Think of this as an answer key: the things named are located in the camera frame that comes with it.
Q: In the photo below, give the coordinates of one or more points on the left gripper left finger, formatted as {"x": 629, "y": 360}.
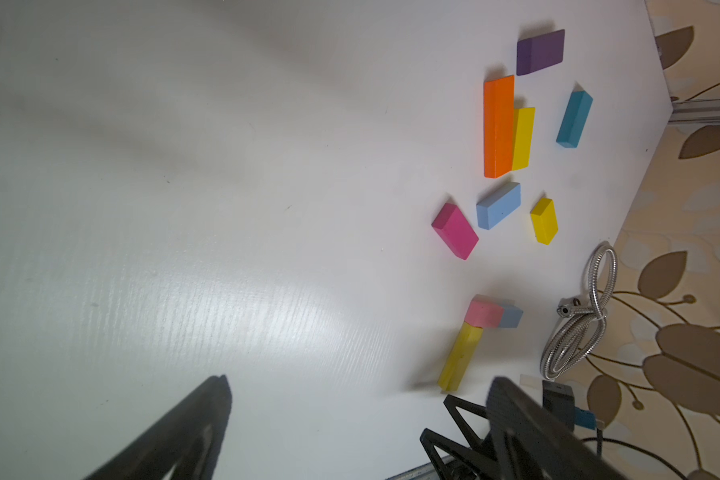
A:
{"x": 184, "y": 444}

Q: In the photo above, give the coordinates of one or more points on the purple block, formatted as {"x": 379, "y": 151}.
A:
{"x": 540, "y": 52}

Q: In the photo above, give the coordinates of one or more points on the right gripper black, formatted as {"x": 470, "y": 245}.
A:
{"x": 561, "y": 402}

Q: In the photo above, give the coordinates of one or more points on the magenta block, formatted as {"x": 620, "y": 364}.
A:
{"x": 455, "y": 230}

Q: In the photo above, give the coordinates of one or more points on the yellow block right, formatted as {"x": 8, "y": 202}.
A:
{"x": 544, "y": 221}

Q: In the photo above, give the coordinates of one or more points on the long yellow-green block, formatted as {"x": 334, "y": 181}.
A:
{"x": 459, "y": 357}

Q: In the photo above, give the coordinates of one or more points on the light blue block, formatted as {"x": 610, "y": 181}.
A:
{"x": 495, "y": 207}
{"x": 510, "y": 317}

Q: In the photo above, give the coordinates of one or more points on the orange long block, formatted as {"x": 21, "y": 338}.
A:
{"x": 498, "y": 111}

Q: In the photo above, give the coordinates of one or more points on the yellow block beside orange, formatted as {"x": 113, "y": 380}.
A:
{"x": 522, "y": 137}

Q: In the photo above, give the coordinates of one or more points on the teal block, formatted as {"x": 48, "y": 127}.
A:
{"x": 574, "y": 120}

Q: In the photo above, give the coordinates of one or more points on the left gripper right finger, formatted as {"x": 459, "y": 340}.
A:
{"x": 531, "y": 444}

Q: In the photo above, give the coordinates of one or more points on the pink block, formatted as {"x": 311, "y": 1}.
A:
{"x": 483, "y": 313}

